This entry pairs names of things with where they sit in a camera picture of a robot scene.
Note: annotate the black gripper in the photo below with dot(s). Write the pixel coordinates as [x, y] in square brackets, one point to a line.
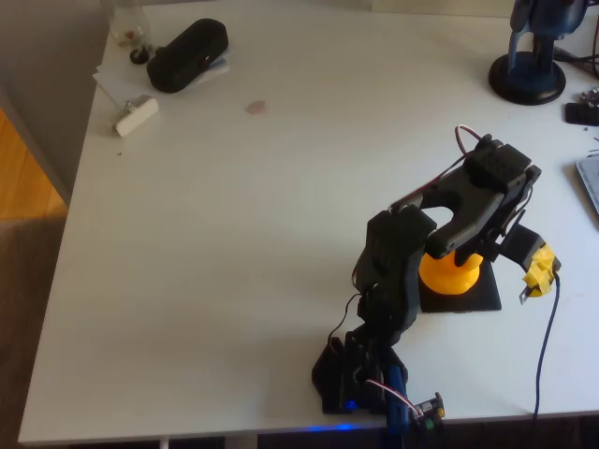
[523, 246]

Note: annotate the orange plastic object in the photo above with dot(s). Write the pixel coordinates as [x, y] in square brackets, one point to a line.
[444, 278]

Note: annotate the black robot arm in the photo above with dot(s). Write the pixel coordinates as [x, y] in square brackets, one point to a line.
[393, 262]

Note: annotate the black square mat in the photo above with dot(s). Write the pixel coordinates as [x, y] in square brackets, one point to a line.
[486, 299]

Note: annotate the grey laptop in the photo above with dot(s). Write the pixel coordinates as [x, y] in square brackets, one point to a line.
[590, 180]

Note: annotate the black phone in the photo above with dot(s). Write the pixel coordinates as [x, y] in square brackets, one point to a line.
[582, 113]

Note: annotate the blue stand with black base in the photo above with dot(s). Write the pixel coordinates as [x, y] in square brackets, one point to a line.
[526, 79]

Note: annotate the small circuit board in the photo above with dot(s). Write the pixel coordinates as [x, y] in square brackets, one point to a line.
[590, 96]

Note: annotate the motor controller board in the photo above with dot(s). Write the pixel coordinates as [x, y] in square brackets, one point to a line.
[428, 409]

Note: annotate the blue table clamp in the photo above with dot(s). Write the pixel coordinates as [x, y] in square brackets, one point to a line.
[398, 397]

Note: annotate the black oblong case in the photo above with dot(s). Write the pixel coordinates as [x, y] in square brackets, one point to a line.
[187, 56]

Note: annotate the white power bank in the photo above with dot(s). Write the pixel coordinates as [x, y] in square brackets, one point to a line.
[138, 117]

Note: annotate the white paper sheets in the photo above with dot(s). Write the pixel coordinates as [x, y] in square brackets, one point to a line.
[112, 79]

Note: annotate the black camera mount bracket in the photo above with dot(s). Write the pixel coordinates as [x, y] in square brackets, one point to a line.
[521, 243]

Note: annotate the camera wrapped in yellow tape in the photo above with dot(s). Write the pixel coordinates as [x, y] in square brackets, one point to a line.
[540, 276]

